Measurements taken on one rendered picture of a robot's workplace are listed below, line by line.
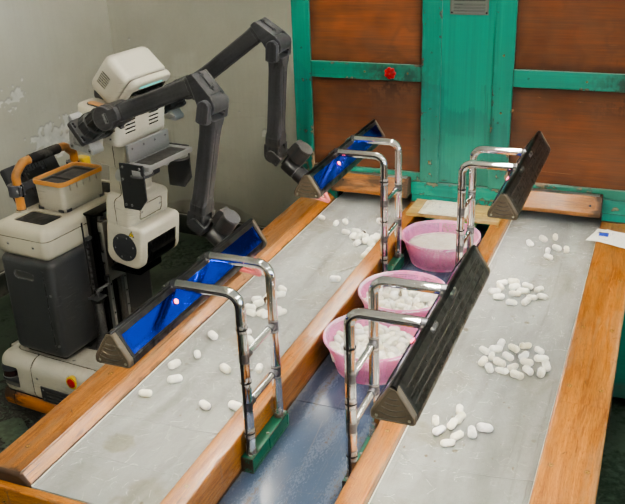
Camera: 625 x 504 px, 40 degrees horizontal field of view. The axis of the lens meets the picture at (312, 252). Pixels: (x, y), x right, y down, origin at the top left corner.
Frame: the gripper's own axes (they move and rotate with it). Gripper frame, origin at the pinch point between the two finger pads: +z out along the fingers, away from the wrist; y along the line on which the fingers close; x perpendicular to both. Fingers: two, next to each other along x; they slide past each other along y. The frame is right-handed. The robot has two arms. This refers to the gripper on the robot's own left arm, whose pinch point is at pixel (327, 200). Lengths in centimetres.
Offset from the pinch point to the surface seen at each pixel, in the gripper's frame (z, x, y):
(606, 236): 76, -51, 18
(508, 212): 41, -60, -45
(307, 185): -5, -25, -45
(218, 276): -1, -26, -105
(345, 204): 4.7, 11.7, 27.4
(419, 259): 36.4, -11.3, -7.5
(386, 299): 35, -12, -41
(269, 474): 37, -7, -120
